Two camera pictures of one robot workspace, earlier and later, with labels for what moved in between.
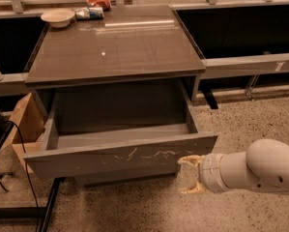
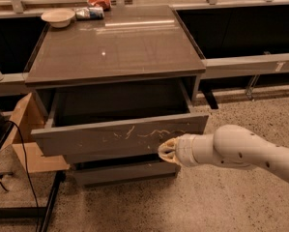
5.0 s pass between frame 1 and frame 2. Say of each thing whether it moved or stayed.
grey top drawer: moved
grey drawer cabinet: stayed
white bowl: stayed
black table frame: stayed
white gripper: moved
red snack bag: stayed
